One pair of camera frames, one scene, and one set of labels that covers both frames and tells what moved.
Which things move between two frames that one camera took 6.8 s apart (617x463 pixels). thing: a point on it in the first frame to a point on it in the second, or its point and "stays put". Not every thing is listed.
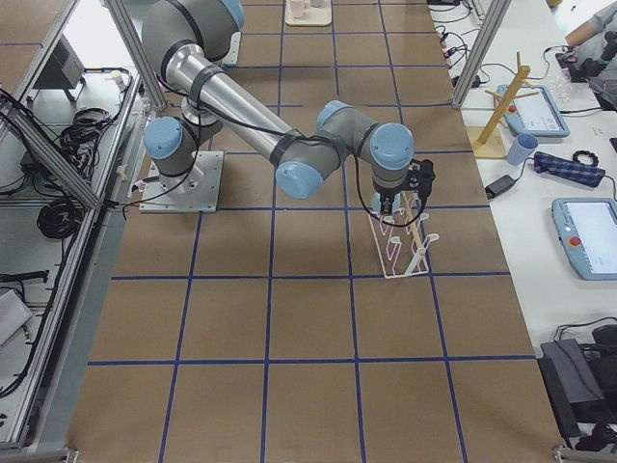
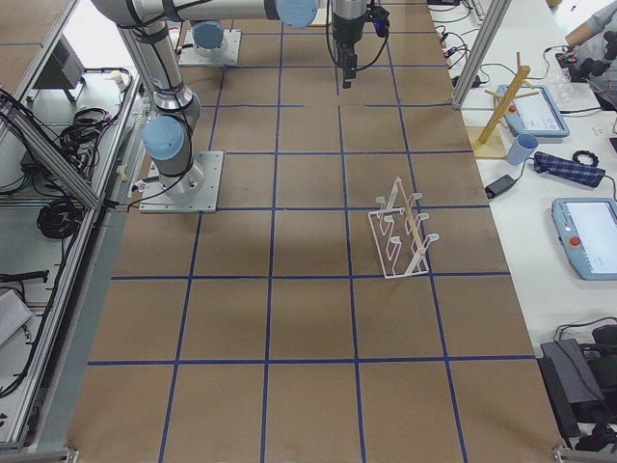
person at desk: [596, 58] stays put
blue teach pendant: [536, 114] stays put
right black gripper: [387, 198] to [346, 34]
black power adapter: [498, 186] stays put
